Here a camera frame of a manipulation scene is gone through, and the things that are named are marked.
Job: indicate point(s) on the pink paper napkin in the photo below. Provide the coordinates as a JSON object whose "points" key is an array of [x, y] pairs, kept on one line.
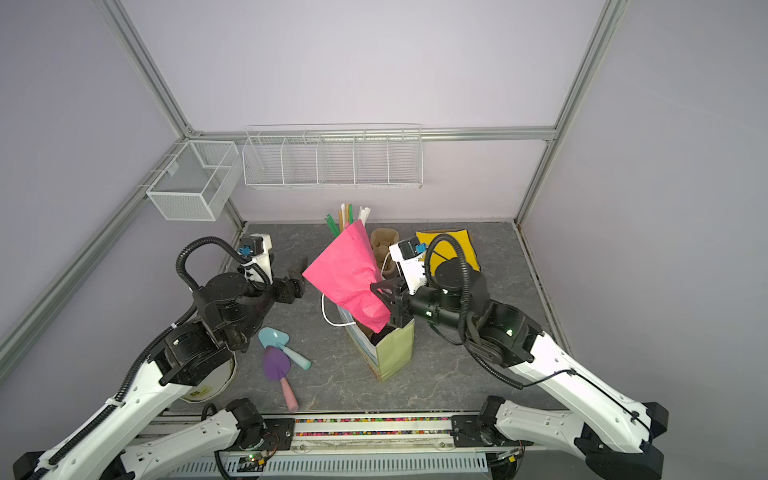
{"points": [[344, 271]]}

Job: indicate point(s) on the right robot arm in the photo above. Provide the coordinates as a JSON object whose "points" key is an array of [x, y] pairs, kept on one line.
{"points": [[516, 350]]}

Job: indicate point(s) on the cardboard cup carrier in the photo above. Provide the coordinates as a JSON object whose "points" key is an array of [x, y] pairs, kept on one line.
{"points": [[381, 239]]}

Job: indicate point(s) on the green stirrer sticks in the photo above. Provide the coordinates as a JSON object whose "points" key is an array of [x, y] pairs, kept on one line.
{"points": [[343, 218]]}

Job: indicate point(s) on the potted green plant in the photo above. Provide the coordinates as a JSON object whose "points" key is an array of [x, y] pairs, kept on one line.
{"points": [[213, 384]]}

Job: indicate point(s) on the teal toy shovel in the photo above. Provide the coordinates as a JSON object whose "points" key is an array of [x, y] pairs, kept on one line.
{"points": [[271, 337]]}

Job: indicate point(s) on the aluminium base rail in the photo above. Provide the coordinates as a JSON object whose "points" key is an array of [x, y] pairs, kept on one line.
{"points": [[372, 433]]}

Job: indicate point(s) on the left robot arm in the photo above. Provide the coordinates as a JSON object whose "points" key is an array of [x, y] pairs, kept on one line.
{"points": [[172, 364]]}

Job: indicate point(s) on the yellow napkin stack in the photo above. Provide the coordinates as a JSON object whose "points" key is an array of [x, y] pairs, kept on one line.
{"points": [[445, 250]]}

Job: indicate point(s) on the purple pink toy shovel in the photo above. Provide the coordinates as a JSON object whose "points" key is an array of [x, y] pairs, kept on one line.
{"points": [[276, 365]]}

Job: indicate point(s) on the wide white wire basket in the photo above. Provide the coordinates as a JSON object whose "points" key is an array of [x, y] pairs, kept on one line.
{"points": [[352, 155]]}

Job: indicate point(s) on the painted paper gift bag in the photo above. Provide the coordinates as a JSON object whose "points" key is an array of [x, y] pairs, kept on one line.
{"points": [[385, 353]]}

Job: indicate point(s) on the white wrapped straws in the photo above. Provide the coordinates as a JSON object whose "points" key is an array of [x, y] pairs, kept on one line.
{"points": [[364, 213]]}

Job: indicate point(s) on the small white wire basket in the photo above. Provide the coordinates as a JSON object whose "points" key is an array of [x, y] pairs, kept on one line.
{"points": [[197, 181]]}

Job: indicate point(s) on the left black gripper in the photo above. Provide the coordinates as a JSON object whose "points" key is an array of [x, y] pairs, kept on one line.
{"points": [[297, 277]]}

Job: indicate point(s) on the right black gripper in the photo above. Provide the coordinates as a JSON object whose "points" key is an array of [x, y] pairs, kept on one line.
{"points": [[402, 302]]}

